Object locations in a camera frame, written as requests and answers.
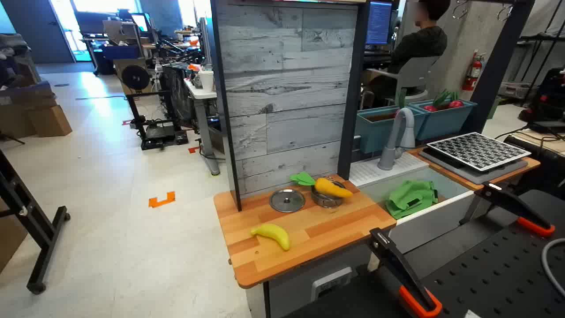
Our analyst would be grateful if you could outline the orange carrot plushie green leaves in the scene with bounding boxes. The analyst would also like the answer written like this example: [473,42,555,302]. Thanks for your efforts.
[290,169,355,201]

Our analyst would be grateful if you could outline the round steel pot lid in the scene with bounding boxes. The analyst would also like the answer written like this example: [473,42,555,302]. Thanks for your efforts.
[269,185,307,213]

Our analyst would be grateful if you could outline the grey wood backdrop panel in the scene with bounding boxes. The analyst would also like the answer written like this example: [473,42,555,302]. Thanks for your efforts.
[210,0,371,212]

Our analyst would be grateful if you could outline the yellow toy banana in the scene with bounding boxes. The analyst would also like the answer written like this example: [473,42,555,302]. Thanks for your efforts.
[249,222,293,252]

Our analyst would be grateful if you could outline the blue plastic bin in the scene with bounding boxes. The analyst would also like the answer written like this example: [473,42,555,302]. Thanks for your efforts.
[353,104,417,159]
[412,99,479,145]

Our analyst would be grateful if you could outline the white desk with grey legs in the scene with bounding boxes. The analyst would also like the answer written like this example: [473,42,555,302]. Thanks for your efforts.
[182,74,226,176]

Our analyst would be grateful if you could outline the grey curved faucet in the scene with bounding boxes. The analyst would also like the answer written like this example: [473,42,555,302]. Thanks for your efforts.
[376,106,419,173]

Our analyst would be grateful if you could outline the green crumpled cloth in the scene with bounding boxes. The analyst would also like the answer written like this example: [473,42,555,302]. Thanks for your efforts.
[385,178,442,220]

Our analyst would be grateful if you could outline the orange floor tape marker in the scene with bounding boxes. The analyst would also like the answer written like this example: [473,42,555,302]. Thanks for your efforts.
[147,189,179,210]

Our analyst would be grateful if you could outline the black equipment cart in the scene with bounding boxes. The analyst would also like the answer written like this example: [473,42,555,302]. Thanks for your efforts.
[113,56,191,152]

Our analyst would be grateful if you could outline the grey office chair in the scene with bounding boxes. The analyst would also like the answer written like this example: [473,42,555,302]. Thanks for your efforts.
[366,54,442,109]

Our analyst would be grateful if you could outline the computer monitor with blue screen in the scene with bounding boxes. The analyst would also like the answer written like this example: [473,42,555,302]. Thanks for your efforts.
[364,0,394,49]

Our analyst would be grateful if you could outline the grey sink basin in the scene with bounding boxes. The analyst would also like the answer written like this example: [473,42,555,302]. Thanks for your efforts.
[352,153,479,240]

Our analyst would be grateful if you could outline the green toy vegetable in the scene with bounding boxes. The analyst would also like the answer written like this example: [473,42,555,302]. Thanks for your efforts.
[431,88,463,111]

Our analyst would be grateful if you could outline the seated person in dark clothes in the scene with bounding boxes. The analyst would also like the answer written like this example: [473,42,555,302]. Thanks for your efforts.
[387,0,452,76]

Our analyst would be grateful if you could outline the dark grey flat tray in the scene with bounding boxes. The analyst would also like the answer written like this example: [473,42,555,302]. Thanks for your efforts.
[420,145,530,185]

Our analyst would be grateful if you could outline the red fire extinguisher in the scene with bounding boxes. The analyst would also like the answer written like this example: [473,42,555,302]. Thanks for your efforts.
[461,49,486,93]

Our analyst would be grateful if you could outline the brown cardboard box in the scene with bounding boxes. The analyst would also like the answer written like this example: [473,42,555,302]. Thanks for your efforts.
[0,102,74,139]

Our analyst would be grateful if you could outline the black metal floor stand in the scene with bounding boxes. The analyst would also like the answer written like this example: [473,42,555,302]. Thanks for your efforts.
[0,148,73,296]

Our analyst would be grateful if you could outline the black machine with red parts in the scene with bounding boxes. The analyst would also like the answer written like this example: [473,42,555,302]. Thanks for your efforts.
[518,67,565,134]

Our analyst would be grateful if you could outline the small steel pot with handles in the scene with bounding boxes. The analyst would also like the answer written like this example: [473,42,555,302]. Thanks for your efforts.
[309,185,350,210]

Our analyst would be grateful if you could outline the grey cabinet with handle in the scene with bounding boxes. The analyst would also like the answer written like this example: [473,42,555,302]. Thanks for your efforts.
[258,238,378,318]

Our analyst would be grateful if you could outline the black clamp with orange handle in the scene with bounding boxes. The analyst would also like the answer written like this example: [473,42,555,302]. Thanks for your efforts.
[461,182,556,238]
[368,228,445,318]

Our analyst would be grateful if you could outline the black metal frame post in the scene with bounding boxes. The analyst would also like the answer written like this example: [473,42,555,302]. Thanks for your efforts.
[461,0,537,134]

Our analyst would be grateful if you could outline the grey cable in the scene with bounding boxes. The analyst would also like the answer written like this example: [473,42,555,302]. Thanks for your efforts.
[541,236,565,296]

